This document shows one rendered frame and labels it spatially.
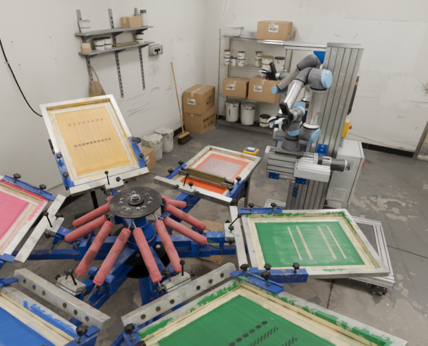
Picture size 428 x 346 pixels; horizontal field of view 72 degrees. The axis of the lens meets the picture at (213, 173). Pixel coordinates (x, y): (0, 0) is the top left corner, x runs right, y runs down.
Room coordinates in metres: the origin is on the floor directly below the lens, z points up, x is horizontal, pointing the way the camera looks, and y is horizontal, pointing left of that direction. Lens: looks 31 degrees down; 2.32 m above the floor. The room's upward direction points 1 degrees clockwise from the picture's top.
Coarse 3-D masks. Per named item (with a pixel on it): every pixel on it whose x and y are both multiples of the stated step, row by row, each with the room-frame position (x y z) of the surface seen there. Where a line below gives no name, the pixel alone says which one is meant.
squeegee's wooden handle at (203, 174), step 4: (188, 168) 2.17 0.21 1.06; (192, 168) 2.16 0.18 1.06; (188, 172) 2.17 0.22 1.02; (192, 172) 2.15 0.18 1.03; (196, 172) 2.13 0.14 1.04; (200, 172) 2.12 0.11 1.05; (204, 172) 2.10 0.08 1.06; (208, 172) 2.10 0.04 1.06; (196, 176) 2.13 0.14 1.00; (200, 176) 2.12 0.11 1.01; (204, 176) 2.10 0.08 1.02; (208, 176) 2.08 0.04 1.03; (212, 176) 2.06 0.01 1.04; (216, 176) 2.05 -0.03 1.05; (220, 176) 2.04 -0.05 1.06; (224, 176) 2.04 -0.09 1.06; (208, 180) 2.08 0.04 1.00; (212, 180) 2.06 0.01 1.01; (216, 180) 2.05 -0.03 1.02; (220, 180) 2.03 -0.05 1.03; (224, 180) 2.02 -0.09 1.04
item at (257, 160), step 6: (204, 150) 2.64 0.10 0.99; (216, 150) 2.70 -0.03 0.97; (222, 150) 2.67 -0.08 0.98; (228, 150) 2.65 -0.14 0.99; (198, 156) 2.52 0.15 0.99; (240, 156) 2.58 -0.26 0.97; (246, 156) 2.55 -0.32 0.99; (252, 156) 2.55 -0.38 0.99; (192, 162) 2.42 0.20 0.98; (258, 162) 2.45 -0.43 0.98; (252, 168) 2.31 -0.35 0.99; (246, 174) 2.20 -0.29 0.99; (192, 186) 1.99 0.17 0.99
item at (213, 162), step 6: (210, 156) 2.59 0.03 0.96; (216, 156) 2.60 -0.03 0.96; (222, 156) 2.60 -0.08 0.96; (204, 162) 2.47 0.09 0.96; (210, 162) 2.47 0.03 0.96; (216, 162) 2.47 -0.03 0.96; (222, 162) 2.47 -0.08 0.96; (198, 168) 2.35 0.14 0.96; (204, 168) 2.35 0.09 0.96; (210, 168) 2.35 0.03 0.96; (216, 168) 2.35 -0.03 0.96; (186, 180) 2.14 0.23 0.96; (192, 180) 2.14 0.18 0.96; (198, 180) 2.14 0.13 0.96; (198, 186) 2.05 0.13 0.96
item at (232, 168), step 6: (228, 162) 2.47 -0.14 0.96; (234, 162) 2.48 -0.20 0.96; (240, 162) 2.48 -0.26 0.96; (246, 162) 2.48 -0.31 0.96; (222, 168) 2.35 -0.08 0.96; (228, 168) 2.36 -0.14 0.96; (234, 168) 2.36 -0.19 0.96; (240, 168) 2.36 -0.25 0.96; (222, 174) 2.24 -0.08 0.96; (228, 174) 2.25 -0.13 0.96; (234, 174) 2.25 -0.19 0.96; (204, 186) 2.05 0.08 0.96; (210, 186) 2.05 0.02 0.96; (216, 186) 2.05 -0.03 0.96; (216, 192) 1.96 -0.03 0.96; (222, 192) 1.97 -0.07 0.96
